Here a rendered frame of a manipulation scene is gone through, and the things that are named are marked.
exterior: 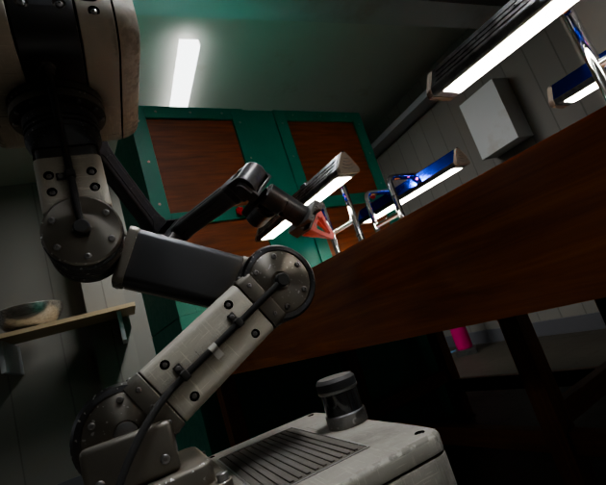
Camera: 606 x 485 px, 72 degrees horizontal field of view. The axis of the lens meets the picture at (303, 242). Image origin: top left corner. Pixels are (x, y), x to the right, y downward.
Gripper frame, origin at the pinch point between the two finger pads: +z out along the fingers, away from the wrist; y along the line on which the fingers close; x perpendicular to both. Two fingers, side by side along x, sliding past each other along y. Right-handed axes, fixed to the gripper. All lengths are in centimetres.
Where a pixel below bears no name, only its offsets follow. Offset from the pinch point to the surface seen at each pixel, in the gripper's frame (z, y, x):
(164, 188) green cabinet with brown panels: -43, 85, -33
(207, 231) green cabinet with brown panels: -18, 85, -25
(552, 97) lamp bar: 40, -31, -64
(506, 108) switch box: 135, 69, -236
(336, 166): -2.6, 7.0, -26.6
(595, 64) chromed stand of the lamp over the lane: 18, -54, -31
